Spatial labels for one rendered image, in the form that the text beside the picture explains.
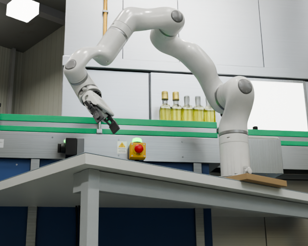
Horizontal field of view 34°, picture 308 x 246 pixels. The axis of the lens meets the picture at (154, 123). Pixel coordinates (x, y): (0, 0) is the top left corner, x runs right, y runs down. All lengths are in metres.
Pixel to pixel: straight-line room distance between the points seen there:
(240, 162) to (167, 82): 0.90
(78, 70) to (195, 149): 0.80
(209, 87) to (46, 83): 10.24
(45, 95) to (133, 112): 9.51
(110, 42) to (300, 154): 1.20
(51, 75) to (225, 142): 10.26
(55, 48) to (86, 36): 9.47
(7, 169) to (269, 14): 1.79
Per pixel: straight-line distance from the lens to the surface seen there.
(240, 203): 1.99
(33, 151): 2.33
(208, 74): 2.13
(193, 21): 3.03
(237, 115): 2.08
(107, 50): 1.98
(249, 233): 2.74
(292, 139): 2.73
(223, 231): 2.70
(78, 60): 1.88
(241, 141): 2.06
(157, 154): 2.37
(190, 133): 2.45
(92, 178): 1.52
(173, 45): 2.16
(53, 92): 11.90
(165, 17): 2.06
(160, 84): 2.78
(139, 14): 2.10
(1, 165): 2.35
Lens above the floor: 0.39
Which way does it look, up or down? 18 degrees up
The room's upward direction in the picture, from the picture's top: 1 degrees counter-clockwise
